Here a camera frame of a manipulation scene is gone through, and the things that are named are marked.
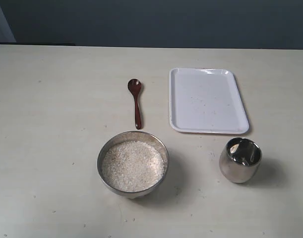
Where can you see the steel bowl of rice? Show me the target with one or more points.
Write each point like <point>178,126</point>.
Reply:
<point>133,164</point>

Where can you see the white rectangular tray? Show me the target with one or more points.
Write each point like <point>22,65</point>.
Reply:
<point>205,101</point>

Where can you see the brown wooden spoon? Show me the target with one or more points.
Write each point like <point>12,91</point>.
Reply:
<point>134,87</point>

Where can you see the shiny steel cup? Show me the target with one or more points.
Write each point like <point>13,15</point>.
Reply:
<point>240,159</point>

